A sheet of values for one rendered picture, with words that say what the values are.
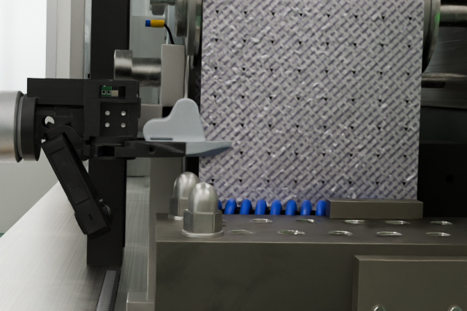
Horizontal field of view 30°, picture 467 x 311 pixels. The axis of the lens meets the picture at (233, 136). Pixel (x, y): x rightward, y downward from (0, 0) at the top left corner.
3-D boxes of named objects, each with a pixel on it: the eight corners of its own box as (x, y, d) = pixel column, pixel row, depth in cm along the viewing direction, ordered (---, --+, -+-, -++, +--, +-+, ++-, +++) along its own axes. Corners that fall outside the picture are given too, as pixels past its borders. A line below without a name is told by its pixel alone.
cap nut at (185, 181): (167, 214, 86) (168, 169, 86) (204, 215, 86) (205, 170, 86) (167, 220, 82) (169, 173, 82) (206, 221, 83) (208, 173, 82)
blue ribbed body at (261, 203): (205, 228, 91) (206, 196, 91) (405, 231, 93) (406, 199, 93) (207, 234, 88) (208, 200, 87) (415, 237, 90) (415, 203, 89)
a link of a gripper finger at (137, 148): (185, 142, 86) (96, 141, 85) (185, 158, 86) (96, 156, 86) (185, 139, 91) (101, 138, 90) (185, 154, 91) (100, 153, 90)
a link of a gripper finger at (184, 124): (234, 99, 88) (142, 97, 87) (233, 157, 88) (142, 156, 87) (232, 99, 91) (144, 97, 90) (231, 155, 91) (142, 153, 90)
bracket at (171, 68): (124, 302, 103) (129, 44, 102) (178, 302, 104) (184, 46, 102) (122, 313, 98) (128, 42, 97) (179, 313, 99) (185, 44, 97)
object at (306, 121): (197, 216, 92) (201, 40, 91) (414, 219, 94) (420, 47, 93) (197, 216, 91) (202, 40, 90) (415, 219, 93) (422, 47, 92)
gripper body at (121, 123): (144, 80, 86) (20, 77, 85) (142, 166, 87) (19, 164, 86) (144, 80, 94) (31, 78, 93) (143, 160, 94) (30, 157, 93)
